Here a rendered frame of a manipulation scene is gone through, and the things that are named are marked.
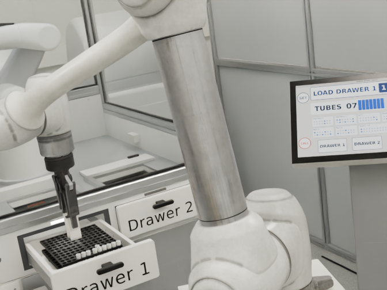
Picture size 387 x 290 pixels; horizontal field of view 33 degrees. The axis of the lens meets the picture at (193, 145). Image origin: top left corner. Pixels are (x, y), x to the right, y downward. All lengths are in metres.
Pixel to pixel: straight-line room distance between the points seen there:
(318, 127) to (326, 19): 1.23
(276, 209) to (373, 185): 0.91
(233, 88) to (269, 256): 2.95
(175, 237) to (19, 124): 0.87
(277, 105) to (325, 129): 1.64
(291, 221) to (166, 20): 0.53
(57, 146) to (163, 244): 0.66
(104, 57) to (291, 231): 0.56
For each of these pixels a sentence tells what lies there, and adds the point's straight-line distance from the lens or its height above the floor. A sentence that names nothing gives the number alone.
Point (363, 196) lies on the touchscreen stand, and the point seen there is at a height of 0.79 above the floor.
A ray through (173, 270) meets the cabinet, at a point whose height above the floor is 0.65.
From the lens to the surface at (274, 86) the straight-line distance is 3.80.
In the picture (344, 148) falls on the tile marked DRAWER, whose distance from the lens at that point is 2.16.
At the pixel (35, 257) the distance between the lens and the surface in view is 1.93.
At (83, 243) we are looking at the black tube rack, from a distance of 1.92.
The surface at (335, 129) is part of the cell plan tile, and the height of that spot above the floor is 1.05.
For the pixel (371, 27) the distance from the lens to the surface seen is 3.12.
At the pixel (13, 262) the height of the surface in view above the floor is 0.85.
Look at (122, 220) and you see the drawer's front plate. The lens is 2.08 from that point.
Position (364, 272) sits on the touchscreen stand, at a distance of 2.42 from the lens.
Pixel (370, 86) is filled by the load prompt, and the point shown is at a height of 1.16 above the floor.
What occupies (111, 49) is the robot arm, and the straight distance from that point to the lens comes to 1.48.
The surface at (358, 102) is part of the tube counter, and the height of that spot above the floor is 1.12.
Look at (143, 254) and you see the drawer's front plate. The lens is 1.77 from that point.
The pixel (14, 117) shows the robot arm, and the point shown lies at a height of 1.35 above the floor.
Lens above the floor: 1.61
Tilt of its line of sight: 15 degrees down
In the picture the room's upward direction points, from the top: 8 degrees counter-clockwise
